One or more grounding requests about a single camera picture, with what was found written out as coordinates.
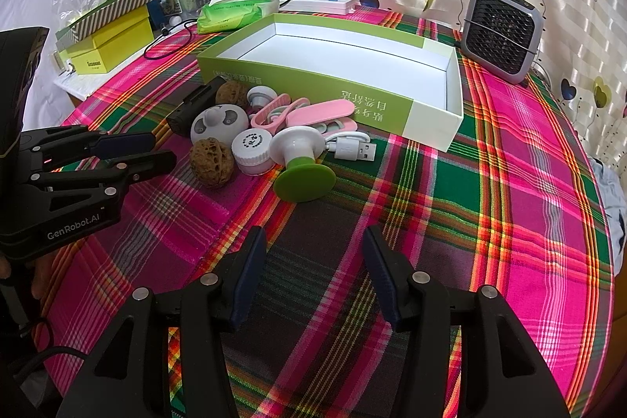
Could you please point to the striped box lid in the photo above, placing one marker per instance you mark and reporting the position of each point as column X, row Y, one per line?
column 122, row 4

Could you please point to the white and green suction stand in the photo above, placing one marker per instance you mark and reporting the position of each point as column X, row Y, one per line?
column 303, row 180

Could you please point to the green tissue pack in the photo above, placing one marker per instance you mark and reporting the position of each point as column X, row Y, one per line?
column 230, row 16

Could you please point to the person's left hand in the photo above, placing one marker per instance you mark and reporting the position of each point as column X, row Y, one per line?
column 39, row 278

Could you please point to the dark blue box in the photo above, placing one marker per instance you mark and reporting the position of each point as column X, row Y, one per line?
column 156, row 14

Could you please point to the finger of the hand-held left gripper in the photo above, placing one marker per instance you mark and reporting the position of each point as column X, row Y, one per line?
column 147, row 163
column 122, row 144

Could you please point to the white spinning top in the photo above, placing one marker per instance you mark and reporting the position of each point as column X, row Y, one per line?
column 259, row 97

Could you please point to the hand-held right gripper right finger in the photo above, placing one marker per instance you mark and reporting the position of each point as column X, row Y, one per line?
column 384, row 281

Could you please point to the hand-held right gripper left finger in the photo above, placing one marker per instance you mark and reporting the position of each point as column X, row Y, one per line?
column 247, row 281

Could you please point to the plaid tablecloth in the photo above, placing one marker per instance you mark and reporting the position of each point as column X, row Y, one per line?
column 490, row 202

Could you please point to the white round face toy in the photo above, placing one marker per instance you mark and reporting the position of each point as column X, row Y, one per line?
column 215, row 124

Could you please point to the small white jar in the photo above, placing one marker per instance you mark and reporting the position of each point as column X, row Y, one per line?
column 252, row 151

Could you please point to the small white ball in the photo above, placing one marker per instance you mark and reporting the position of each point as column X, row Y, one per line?
column 174, row 20

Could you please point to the brown walnut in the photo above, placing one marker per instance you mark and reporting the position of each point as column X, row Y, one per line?
column 230, row 94
column 210, row 163

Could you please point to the green and white cardboard box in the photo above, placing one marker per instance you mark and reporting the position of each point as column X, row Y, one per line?
column 303, row 82

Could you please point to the white power strip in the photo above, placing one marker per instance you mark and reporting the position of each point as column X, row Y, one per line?
column 313, row 4

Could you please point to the pink oblong case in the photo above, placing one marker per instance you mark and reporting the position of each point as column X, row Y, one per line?
column 323, row 110

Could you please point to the grey portable heater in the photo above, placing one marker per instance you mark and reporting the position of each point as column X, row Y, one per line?
column 499, row 31

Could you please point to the black rectangular device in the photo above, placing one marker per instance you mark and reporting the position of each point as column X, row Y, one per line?
column 193, row 104

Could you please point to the grey blue cloth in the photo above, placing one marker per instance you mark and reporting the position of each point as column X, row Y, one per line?
column 610, row 202

